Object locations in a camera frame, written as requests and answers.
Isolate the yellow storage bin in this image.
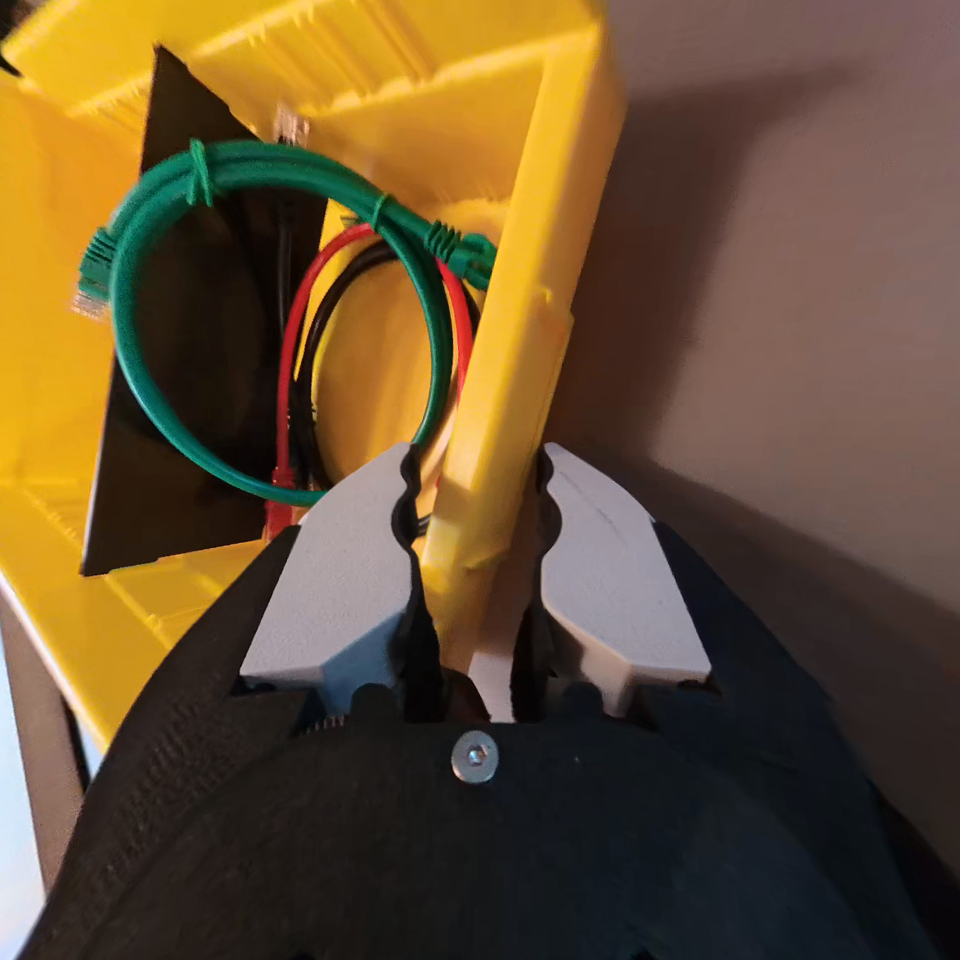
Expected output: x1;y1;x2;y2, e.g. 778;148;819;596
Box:
0;0;630;751

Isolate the grey desk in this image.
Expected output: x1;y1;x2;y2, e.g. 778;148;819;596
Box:
0;637;46;924
438;0;960;864

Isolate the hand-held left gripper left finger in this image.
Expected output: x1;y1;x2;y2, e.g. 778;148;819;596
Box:
238;441;425;710

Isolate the black ethernet cable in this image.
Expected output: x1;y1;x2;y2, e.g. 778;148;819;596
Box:
273;217;481;537

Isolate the green ethernet cable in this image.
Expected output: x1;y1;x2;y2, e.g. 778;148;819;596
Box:
71;138;500;510

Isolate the red ethernet cable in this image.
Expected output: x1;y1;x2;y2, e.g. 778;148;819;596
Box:
262;223;475;541

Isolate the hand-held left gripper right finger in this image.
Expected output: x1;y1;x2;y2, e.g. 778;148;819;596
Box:
536;441;714;719

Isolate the black bin divider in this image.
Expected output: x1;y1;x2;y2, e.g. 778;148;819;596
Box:
78;45;331;579

